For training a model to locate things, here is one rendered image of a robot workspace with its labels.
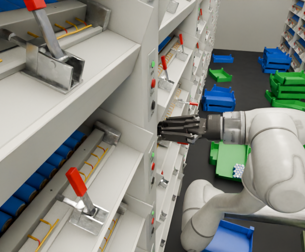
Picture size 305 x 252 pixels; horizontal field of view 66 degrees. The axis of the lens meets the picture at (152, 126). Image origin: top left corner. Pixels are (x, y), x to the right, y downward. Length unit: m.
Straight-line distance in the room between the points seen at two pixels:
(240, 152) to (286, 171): 1.35
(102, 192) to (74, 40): 0.21
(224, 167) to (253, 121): 1.17
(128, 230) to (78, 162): 0.25
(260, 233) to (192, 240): 0.63
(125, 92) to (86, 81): 0.16
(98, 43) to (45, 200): 0.20
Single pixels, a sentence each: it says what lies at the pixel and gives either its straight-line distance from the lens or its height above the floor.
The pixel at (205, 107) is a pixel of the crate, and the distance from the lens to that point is 2.48.
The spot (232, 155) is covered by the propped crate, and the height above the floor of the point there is 0.09.
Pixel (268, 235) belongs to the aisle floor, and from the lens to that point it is 1.55.
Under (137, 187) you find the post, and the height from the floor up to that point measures 0.83.
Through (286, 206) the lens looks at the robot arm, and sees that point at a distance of 0.51.
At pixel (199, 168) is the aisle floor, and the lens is 1.78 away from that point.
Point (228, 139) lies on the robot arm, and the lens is 0.64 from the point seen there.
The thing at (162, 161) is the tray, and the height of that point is 0.74.
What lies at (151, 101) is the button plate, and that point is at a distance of 0.42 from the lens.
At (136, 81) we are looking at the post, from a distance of 0.36.
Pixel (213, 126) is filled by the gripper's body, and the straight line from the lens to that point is 0.63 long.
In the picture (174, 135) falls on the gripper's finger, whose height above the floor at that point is 0.84.
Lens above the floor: 1.21
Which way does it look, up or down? 33 degrees down
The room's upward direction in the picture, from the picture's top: straight up
